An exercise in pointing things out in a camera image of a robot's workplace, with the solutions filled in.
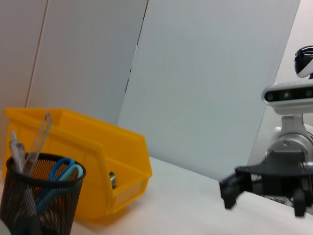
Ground yellow plastic bin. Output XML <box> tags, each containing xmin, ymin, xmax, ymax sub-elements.
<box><xmin>2</xmin><ymin>107</ymin><xmax>153</xmax><ymax>225</ymax></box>

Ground grey white ballpoint pen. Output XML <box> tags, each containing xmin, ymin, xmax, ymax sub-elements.
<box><xmin>9</xmin><ymin>131</ymin><xmax>27</xmax><ymax>174</ymax></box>

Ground clear plastic ruler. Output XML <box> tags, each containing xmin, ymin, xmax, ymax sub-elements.
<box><xmin>23</xmin><ymin>110</ymin><xmax>54</xmax><ymax>177</ymax></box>

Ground blue teal scissors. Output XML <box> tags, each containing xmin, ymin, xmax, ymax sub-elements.
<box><xmin>14</xmin><ymin>157</ymin><xmax>84</xmax><ymax>232</ymax></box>

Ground green plastic wrapper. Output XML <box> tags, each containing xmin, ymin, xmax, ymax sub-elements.
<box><xmin>109</xmin><ymin>171</ymin><xmax>118</xmax><ymax>190</ymax></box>

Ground black mesh pen holder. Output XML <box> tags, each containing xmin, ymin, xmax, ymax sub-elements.
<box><xmin>0</xmin><ymin>153</ymin><xmax>87</xmax><ymax>235</ymax></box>

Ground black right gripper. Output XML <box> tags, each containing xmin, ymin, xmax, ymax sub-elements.
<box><xmin>219</xmin><ymin>149</ymin><xmax>313</xmax><ymax>218</ymax></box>

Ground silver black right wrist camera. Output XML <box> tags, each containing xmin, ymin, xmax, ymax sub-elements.
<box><xmin>262</xmin><ymin>82</ymin><xmax>313</xmax><ymax>115</ymax></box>

